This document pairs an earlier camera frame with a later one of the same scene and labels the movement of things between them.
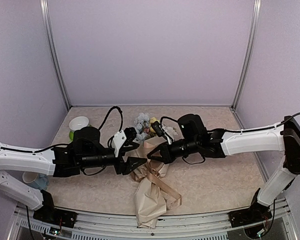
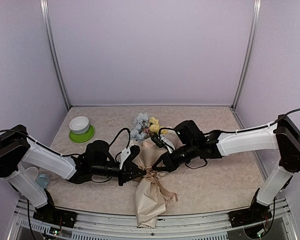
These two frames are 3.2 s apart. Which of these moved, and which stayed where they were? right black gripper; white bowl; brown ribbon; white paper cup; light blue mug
Moved: right black gripper; brown ribbon
Stayed: white bowl; white paper cup; light blue mug
